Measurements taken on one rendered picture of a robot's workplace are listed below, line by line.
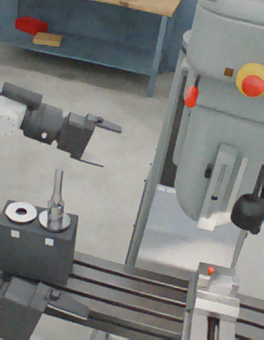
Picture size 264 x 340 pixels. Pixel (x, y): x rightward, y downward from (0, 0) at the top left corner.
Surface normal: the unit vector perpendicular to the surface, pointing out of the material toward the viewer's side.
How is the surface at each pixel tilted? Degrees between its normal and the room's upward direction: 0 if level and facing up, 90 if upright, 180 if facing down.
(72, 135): 96
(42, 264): 90
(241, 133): 90
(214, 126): 90
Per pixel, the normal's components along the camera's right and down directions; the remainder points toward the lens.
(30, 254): -0.11, 0.51
